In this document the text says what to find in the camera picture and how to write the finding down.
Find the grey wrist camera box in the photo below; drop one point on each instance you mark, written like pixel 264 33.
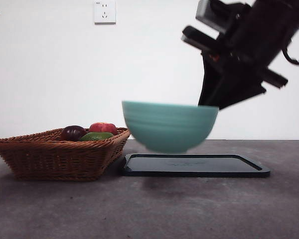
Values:
pixel 209 13

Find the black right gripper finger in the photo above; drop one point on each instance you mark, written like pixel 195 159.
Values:
pixel 239 92
pixel 210 84

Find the green avocado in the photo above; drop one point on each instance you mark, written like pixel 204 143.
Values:
pixel 96 136

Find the dark rectangular tray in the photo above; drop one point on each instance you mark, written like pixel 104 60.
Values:
pixel 189 169

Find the white wall socket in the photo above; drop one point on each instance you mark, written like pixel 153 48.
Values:
pixel 104 11

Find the dark purple plum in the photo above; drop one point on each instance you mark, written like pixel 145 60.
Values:
pixel 73 133

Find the teal bowl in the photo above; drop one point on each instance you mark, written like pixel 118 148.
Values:
pixel 169 127

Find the brown wicker basket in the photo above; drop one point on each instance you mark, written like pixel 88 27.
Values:
pixel 52 159

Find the red peach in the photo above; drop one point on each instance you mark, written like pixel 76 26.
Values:
pixel 103 127

